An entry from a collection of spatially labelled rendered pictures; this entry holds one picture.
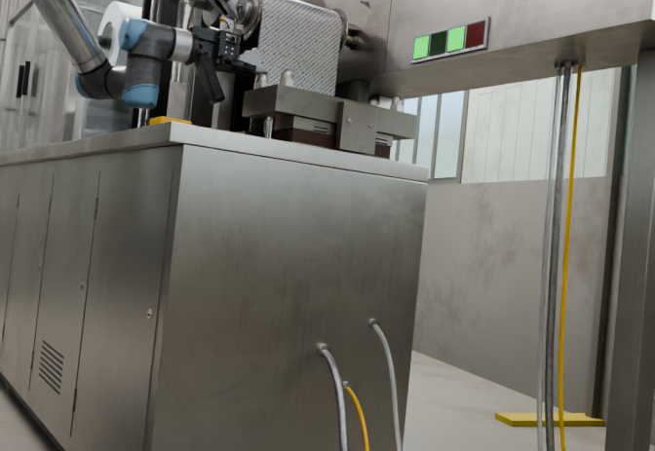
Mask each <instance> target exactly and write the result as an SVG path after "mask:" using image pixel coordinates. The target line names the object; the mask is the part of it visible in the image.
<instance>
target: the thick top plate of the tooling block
mask: <svg viewBox="0 0 655 451"><path fill-rule="evenodd" d="M340 101H347V102H352V103H356V104H360V105H364V106H369V107H373V108H377V109H378V119H377V129H376V132H381V133H386V134H390V135H393V140H405V139H414V138H415V128H416V118H417V115H413V114H409V113H405V112H401V111H397V110H392V109H388V108H384V107H379V106H375V105H370V104H366V103H362V102H357V101H354V100H350V99H345V98H341V97H336V96H332V95H328V94H320V93H315V92H311V91H307V90H302V89H299V88H295V87H290V86H286V85H281V84H275V85H271V86H267V87H263V88H258V89H254V90H250V91H246V92H245V94H244V103H243V113H242V117H247V118H253V119H257V120H262V121H264V120H265V119H266V116H275V117H276V118H283V117H288V116H299V117H304V118H309V119H313V120H318V121H323V122H328V123H333V124H337V121H338V111H339V102H340ZM276 118H275V119H276Z"/></svg>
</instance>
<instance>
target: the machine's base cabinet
mask: <svg viewBox="0 0 655 451"><path fill-rule="evenodd" d="M427 188H428V184H427V183H424V182H417V181H411V180H405V179H399V178H394V177H387V176H381V175H375V174H369V173H362V172H356V171H350V170H345V169H333V168H327V167H321V166H315V165H309V164H302V163H297V162H291V161H285V160H279V159H272V158H266V157H260V156H254V155H248V154H242V153H236V152H230V151H224V150H217V149H211V148H206V147H200V146H194V145H187V144H180V145H173V146H164V147H156V148H148V149H139V150H132V151H124V152H115V153H107V154H99V155H91V156H83V157H75V158H66V159H58V160H50V161H42V162H34V163H26V164H17V165H9V166H2V167H0V377H1V378H2V380H3V381H4V382H5V383H6V386H5V387H6V388H9V389H11V391H12V392H13V393H14V394H15V396H16V397H17V398H18V399H19V401H20V402H21V403H22V405H23V406H24V407H25V408H26V410H27V411H28V412H29V413H30V415H31V416H32V417H33V418H34V420H35V421H36V422H37V423H38V425H39V426H40V427H41V428H42V430H43V431H44V432H45V433H46V435H47V436H48V437H49V438H50V439H51V441H52V442H53V443H54V444H55V446H56V447H57V448H58V451H340V445H339V430H338V413H337V403H336V395H335V389H334V384H333V380H332V376H331V372H330V370H329V367H328V363H327V362H326V360H325V359H324V358H323V357H319V356H318V354H317V348H318V346H319V345H321V344H326V345H329V346H330V354H331V355H332V357H333V358H334V360H335V363H336V365H337V367H338V370H339V374H340V378H341V381H342V382H344V381H347V382H349V383H351V385H352V388H351V390H352V392H353V393H354V394H355V396H356V398H357V400H358V402H359V404H360V405H361V408H362V411H363V414H364V418H365V422H366V432H367V438H368V446H369V451H397V447H396V439H395V430H394V418H393V406H392V392H391V383H390V374H389V368H388V362H387V358H386V354H385V350H384V347H383V344H382V341H381V339H380V337H379V335H378V333H377V332H376V331H375V329H371V328H369V327H368V321H369V320H370V319H377V320H378V321H379V328H380V329H381V331H382V332H383V334H384V336H385V338H386V340H387V343H388V346H389V349H390V353H391V356H392V362H393V366H394V372H395V380H396V389H397V402H398V414H399V425H400V436H401V444H402V451H403V444H404V434H405V414H406V404H407V394H408V383H409V373H410V363H411V353H412V342H413V332H414V322H415V311H416V301H417V290H418V281H419V270H420V260H421V249H422V240H423V229H424V219H425V208H426V199H427Z"/></svg>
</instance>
